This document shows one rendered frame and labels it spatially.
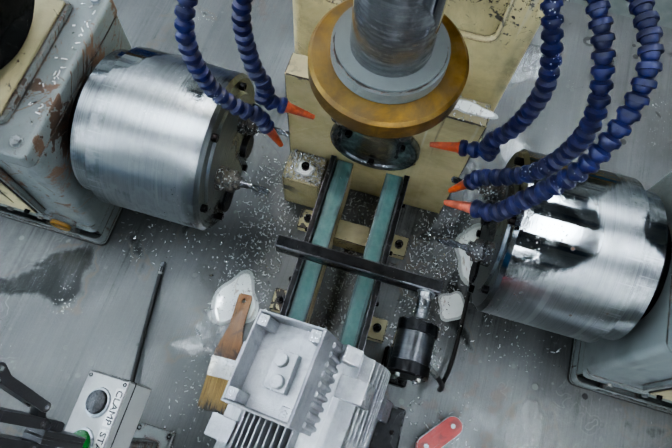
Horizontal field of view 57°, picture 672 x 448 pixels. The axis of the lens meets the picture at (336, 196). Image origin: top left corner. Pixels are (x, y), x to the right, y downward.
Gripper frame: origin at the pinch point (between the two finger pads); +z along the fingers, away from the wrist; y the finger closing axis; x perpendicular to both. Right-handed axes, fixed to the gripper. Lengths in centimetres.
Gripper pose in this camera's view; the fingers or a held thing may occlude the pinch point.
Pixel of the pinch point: (55, 437)
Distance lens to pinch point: 84.6
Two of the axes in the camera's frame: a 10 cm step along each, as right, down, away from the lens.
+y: 2.8, -8.8, 3.8
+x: -9.1, -1.1, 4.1
